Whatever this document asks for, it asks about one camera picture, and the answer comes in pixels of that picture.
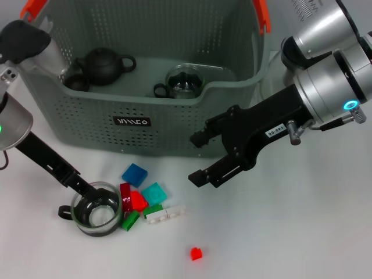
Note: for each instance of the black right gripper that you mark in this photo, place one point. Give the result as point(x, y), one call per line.
point(255, 128)

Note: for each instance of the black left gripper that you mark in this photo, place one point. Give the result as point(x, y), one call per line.
point(46, 160)

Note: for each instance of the glass teacup black base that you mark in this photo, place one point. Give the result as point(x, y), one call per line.
point(98, 221)
point(183, 84)

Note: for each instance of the grey perforated storage bin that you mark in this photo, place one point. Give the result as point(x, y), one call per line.
point(174, 130)

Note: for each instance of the dark clay teacup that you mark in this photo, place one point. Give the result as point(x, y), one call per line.
point(77, 82)

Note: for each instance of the dark red toy brick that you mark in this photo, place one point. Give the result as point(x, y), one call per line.
point(125, 200)

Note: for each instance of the blue square toy tile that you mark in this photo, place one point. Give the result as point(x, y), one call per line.
point(134, 175)

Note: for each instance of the bright red slope brick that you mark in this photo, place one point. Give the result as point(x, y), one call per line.
point(139, 200)

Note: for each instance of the green toy brick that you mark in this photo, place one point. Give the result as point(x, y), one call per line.
point(152, 210)
point(130, 221)

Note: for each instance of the white toy brick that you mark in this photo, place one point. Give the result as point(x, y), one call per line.
point(157, 218)
point(175, 210)

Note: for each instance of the teal square toy tile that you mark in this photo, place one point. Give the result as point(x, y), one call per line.
point(154, 194)

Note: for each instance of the small red toy brick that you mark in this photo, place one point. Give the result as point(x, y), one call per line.
point(196, 253)

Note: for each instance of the dark clay teapot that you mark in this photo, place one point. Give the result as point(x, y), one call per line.
point(101, 68)

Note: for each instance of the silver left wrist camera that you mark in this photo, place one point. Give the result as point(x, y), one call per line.
point(43, 58)

